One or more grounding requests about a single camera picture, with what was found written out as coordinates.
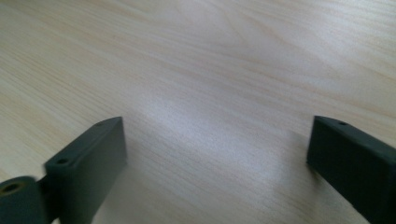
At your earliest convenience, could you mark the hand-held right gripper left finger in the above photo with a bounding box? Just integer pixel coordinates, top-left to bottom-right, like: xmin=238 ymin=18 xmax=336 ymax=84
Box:
xmin=43 ymin=116 xmax=128 ymax=224

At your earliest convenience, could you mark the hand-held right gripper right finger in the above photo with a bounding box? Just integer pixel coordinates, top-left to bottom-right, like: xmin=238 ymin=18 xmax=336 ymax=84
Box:
xmin=306 ymin=115 xmax=396 ymax=224

